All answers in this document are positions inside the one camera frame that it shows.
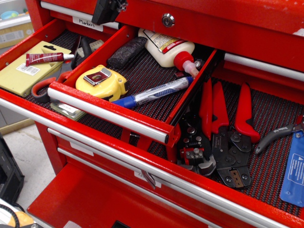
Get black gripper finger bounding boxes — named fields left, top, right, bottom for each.
left=92, top=0, right=128, bottom=25

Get clear small plastic box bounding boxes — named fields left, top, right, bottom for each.
left=50, top=102, right=86, bottom=121

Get black red drawer liner mat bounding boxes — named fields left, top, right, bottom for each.
left=50, top=29, right=304, bottom=218

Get red grey handled scissors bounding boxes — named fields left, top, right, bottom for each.
left=31, top=35, right=92, bottom=103

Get white glue bottle red cap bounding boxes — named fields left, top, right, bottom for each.
left=138, top=28, right=199, bottom=78

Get cardboard box in background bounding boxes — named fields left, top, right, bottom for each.
left=0, top=22, right=34, bottom=48

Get white paper pieces in drawer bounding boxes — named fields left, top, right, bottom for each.
left=77, top=38, right=104, bottom=57

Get white markers label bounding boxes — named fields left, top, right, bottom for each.
left=72, top=17, right=104, bottom=32

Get silver round drawer lock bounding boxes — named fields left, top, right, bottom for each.
left=162, top=13, right=175, bottom=28

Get red glue tube white cap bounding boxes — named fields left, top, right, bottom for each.
left=25, top=52, right=75, bottom=67

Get blue white marker pen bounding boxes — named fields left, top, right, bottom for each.
left=113, top=76, right=193, bottom=108

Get yellow flat plastic case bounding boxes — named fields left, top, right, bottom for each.
left=0, top=41, right=71, bottom=97

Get yellow tape measure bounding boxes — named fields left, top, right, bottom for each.
left=76, top=65, right=130, bottom=102

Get black foam block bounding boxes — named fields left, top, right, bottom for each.
left=107, top=37, right=148, bottom=69

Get black crate on floor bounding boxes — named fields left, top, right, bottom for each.
left=0, top=135, right=25, bottom=204

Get red metal tool chest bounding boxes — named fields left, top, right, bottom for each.
left=0, top=0, right=304, bottom=228

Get grey handled small pliers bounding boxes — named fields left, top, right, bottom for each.
left=255, top=122, right=304, bottom=155

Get red handled wire stripper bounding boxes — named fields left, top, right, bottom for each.
left=177, top=79, right=216, bottom=176

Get blue plastic pouch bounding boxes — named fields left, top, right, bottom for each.
left=280, top=133, right=304, bottom=208

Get red handled crimping pliers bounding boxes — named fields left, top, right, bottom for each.
left=212, top=82, right=260, bottom=189

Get small red upper drawer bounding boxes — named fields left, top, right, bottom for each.
left=48, top=26, right=218, bottom=146

